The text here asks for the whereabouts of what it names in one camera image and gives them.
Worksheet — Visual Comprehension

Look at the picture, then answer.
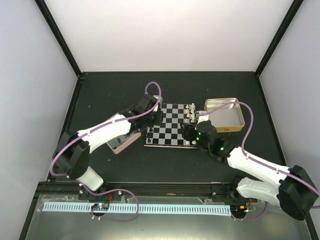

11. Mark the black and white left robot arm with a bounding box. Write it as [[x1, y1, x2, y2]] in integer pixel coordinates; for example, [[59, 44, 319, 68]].
[[50, 93, 162, 200]]

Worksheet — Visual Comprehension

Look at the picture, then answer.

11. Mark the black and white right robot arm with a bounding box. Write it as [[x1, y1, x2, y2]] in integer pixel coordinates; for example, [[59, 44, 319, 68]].
[[180, 120, 320, 221]]

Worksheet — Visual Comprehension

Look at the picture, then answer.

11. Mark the right circuit board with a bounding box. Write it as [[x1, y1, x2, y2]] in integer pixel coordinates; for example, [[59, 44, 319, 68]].
[[230, 205, 257, 214]]

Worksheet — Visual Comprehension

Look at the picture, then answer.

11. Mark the circuit board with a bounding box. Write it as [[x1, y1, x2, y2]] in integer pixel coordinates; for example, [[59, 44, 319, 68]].
[[91, 203, 110, 212], [230, 205, 257, 214]]

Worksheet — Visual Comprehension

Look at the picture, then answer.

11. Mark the left circuit board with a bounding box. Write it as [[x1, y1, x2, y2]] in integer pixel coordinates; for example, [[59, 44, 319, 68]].
[[91, 203, 110, 212]]

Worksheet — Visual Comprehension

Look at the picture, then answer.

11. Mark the gold metal tin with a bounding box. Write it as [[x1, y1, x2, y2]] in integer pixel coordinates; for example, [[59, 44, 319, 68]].
[[204, 97, 245, 133]]

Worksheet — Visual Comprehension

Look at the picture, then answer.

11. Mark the black and white chessboard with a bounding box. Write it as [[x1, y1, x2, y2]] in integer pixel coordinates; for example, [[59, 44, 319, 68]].
[[144, 103, 197, 149]]

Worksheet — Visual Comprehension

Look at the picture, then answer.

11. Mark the pink metal tin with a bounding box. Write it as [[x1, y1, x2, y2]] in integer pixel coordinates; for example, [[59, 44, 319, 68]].
[[106, 132, 141, 154]]

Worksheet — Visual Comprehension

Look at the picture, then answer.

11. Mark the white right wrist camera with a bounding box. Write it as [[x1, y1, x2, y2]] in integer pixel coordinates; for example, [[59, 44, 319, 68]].
[[195, 110, 208, 118]]

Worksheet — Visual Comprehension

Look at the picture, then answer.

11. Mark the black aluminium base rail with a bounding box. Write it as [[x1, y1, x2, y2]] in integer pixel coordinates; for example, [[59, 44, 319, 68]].
[[35, 181, 249, 203]]

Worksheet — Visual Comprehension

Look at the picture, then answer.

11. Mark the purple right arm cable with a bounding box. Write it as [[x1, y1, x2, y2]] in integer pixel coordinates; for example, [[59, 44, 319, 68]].
[[196, 101, 320, 222]]

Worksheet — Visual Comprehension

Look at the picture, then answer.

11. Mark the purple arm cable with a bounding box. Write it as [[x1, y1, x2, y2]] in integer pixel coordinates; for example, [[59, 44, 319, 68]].
[[196, 101, 320, 222], [49, 81, 140, 222]]

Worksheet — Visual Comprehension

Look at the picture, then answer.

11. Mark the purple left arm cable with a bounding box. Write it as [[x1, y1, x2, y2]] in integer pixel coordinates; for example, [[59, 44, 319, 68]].
[[49, 81, 140, 222]]

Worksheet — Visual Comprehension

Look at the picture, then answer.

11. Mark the light blue slotted cable duct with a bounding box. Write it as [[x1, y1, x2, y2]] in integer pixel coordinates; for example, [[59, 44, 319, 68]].
[[42, 202, 232, 217]]

